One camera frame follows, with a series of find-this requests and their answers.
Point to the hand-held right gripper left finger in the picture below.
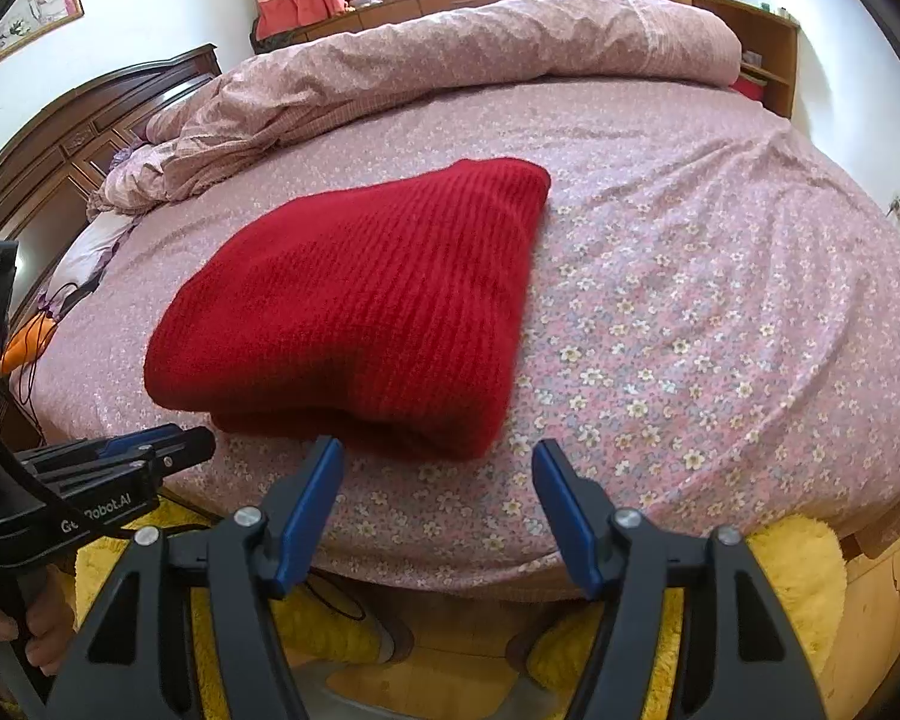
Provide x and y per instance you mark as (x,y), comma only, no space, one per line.
(307,517)

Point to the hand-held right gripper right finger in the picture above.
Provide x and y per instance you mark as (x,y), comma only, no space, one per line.
(570,517)

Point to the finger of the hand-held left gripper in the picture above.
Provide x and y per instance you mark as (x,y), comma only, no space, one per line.
(135,439)
(184,448)

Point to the red knit cardigan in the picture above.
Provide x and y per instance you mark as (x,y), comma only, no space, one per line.
(360,300)

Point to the person's left hand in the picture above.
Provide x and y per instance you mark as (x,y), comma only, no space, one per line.
(52,622)

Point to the orange object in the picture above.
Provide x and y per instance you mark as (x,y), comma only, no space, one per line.
(26,345)

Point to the white and purple pillow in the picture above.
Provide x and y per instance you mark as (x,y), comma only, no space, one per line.
(90,247)

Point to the dark wooden headboard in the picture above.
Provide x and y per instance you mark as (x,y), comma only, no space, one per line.
(60,135)

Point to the red box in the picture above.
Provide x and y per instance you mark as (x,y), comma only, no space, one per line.
(750,88)

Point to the pink floral duvet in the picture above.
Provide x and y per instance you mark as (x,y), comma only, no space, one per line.
(457,52)

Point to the wooden window ledge cabinet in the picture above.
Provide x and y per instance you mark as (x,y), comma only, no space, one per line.
(784,52)

